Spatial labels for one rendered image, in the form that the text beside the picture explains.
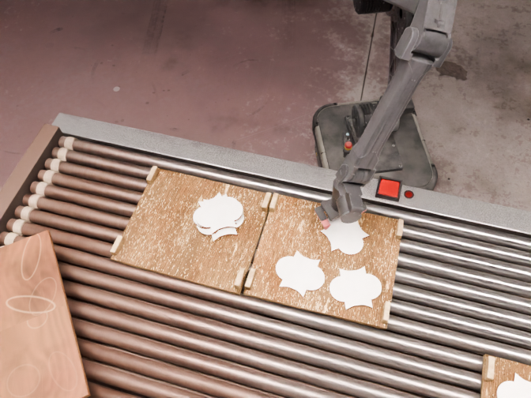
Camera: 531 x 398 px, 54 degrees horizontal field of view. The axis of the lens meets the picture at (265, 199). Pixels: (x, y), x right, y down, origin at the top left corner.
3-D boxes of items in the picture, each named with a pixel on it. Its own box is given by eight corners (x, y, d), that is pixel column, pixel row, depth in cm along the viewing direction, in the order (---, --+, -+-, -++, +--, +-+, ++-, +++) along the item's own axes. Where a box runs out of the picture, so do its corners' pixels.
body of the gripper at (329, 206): (361, 209, 152) (363, 195, 146) (330, 223, 150) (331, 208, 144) (350, 193, 156) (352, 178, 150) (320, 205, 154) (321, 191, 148)
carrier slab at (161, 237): (156, 169, 176) (155, 167, 174) (273, 197, 168) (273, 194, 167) (111, 260, 158) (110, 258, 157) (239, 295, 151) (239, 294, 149)
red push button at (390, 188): (380, 180, 171) (381, 178, 169) (399, 184, 169) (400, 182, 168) (377, 195, 168) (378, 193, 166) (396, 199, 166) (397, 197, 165)
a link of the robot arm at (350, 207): (372, 165, 141) (344, 161, 138) (383, 200, 134) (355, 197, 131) (351, 190, 150) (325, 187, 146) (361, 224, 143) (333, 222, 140)
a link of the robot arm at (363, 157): (445, 31, 119) (406, 21, 115) (457, 43, 115) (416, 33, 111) (364, 175, 145) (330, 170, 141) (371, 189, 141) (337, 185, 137)
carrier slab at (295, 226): (274, 196, 168) (274, 193, 167) (403, 223, 161) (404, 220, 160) (243, 295, 151) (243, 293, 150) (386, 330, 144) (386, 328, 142)
